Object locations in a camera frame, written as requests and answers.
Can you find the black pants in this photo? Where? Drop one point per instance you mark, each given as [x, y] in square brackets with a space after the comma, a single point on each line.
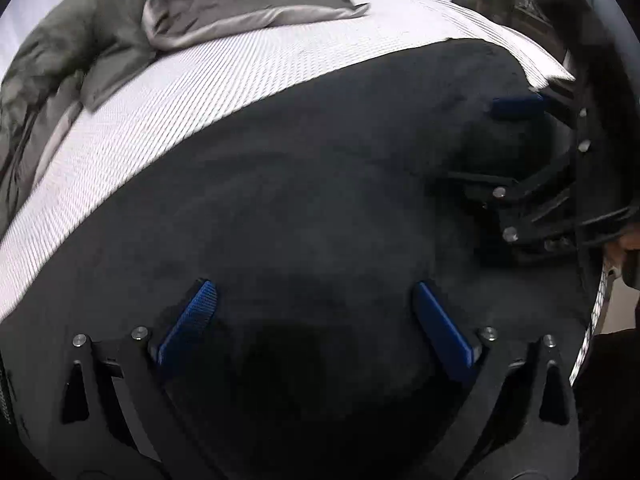
[300, 185]

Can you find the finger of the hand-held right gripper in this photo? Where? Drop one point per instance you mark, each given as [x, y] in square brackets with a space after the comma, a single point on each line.
[517, 106]
[492, 192]

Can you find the white honeycomb patterned bed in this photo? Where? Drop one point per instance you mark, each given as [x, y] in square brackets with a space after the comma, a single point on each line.
[200, 85]

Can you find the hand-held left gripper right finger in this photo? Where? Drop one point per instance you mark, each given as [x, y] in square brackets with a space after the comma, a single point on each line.
[442, 330]

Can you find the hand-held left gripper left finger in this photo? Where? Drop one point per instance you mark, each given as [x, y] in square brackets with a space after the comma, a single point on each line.
[187, 320]

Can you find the grey crumpled duvet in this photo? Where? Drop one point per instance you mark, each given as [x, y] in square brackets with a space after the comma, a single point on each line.
[60, 45]

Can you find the person's right hand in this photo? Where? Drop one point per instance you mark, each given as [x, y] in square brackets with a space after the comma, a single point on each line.
[629, 244]

